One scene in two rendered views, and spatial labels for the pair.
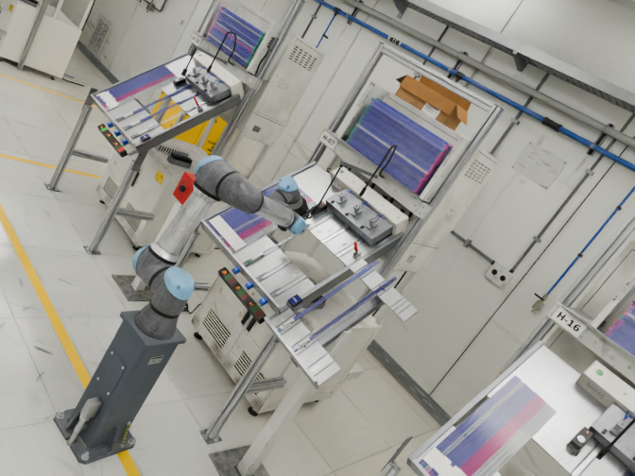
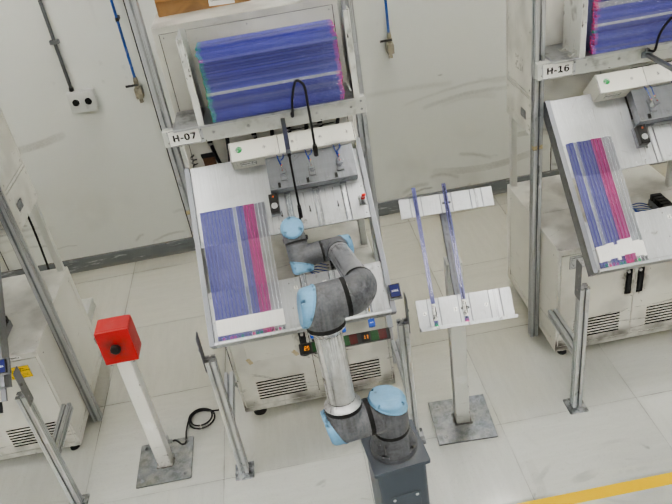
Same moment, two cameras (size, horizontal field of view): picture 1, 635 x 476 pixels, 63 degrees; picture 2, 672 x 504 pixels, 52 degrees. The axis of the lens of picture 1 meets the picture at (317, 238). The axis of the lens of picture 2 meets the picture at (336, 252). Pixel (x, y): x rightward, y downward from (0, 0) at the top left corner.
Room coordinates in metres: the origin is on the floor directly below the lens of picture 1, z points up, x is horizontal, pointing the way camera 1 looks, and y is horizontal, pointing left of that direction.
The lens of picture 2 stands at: (0.48, 1.33, 2.30)
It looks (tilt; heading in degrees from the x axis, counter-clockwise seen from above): 32 degrees down; 323
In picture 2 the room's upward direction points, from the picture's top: 9 degrees counter-clockwise
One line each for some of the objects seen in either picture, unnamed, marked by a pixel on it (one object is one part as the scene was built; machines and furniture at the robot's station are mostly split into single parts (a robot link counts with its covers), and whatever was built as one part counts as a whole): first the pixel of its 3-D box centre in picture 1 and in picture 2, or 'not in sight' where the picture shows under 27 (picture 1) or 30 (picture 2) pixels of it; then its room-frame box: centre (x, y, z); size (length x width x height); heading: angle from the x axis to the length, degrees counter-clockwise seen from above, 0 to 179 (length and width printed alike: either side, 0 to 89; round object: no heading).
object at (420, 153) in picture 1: (399, 145); (271, 70); (2.58, -0.09, 1.52); 0.51 x 0.13 x 0.27; 56
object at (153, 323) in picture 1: (160, 315); (392, 435); (1.67, 0.33, 0.60); 0.15 x 0.15 x 0.10
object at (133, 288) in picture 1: (165, 235); (140, 398); (2.74, 0.74, 0.39); 0.24 x 0.24 x 0.78; 56
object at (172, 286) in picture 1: (173, 289); (386, 410); (1.68, 0.34, 0.72); 0.13 x 0.12 x 0.14; 63
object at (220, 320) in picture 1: (283, 328); (305, 313); (2.72, -0.11, 0.31); 0.70 x 0.65 x 0.62; 56
